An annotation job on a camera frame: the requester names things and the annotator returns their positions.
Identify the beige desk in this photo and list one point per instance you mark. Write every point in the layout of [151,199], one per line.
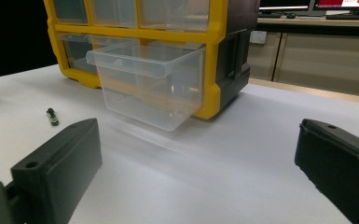
[320,56]

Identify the yellow black drawer cabinet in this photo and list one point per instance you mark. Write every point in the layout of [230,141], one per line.
[220,46]

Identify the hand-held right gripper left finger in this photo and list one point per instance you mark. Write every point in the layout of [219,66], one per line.
[59,168]

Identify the black keyboard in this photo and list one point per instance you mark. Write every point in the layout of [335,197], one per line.
[351,16]
[270,14]

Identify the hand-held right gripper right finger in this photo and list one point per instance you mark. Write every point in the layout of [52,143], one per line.
[338,168]

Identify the clear small drawer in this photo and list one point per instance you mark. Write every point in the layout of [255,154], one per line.
[77,53]
[174,14]
[113,12]

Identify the computer monitor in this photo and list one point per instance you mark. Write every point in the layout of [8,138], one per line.
[345,3]
[284,4]

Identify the white wall socket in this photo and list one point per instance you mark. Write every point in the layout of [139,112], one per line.
[258,36]

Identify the small black screw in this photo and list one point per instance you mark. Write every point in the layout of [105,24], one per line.
[52,117]

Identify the clear plastic drawer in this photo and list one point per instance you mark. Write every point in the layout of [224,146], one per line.
[155,84]

